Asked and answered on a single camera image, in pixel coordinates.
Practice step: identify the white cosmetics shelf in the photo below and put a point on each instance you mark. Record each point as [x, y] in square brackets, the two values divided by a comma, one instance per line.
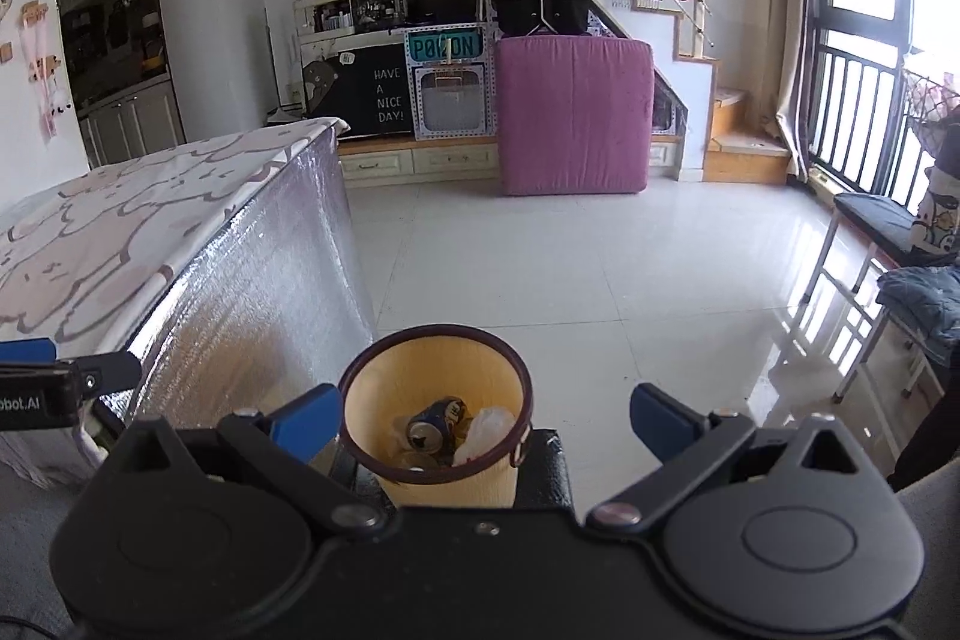
[326, 14]

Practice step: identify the grey cloth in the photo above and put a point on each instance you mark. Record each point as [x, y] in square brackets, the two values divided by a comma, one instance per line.
[937, 550]

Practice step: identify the beige curtain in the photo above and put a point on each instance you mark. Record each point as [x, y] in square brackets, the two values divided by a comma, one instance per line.
[791, 10]

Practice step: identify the teal plate sign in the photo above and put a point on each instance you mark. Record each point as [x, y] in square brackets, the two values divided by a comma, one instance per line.
[444, 46]

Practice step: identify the pink cartoon printed tablecloth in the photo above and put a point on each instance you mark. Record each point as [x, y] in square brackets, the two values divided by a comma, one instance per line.
[112, 220]

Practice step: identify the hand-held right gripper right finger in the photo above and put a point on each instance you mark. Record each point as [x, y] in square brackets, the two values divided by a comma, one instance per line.
[664, 422]

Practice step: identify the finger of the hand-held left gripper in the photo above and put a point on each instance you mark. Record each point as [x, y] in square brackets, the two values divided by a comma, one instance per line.
[26, 351]
[109, 374]

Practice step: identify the wooden staircase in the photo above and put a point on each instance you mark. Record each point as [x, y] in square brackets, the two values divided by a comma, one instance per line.
[742, 153]

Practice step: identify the white plastic bag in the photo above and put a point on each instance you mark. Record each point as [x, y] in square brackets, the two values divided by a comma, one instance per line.
[487, 430]

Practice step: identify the dark cloth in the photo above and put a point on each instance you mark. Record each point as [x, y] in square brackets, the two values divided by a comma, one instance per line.
[934, 437]

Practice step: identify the blue denim clothes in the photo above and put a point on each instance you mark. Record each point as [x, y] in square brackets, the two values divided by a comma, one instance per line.
[922, 310]

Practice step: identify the pink flower bouquet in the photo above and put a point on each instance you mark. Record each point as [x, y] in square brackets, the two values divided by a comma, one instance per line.
[934, 100]

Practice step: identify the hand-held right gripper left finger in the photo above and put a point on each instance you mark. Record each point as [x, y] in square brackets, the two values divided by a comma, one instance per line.
[304, 422]

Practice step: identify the white metal chair frame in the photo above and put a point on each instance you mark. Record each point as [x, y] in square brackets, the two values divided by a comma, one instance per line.
[892, 370]

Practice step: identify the white cartoon printed bag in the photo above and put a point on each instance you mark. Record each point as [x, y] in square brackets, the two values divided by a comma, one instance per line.
[937, 212]

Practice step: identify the yellow wastebasket brown rim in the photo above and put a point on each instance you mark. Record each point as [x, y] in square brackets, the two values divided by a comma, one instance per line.
[390, 385]

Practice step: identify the cream low drawer cabinet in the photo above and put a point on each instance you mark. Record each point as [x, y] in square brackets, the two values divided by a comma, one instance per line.
[420, 160]

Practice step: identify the white bench dark cushion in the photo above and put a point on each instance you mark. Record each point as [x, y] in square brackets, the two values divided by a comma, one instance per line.
[877, 216]

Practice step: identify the pink folded mattress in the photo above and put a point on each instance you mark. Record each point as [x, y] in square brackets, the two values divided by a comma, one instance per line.
[574, 115]

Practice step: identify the black letter board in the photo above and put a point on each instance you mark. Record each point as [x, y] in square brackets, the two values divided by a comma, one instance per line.
[367, 93]

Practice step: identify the pink hanging wall ornament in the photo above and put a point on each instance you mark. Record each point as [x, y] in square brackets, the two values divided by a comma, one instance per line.
[41, 63]

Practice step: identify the blue drink can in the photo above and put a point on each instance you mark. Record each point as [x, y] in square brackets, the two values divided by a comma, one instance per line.
[431, 426]

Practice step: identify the lower kitchen cabinet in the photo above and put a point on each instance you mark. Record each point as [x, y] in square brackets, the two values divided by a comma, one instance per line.
[135, 126]

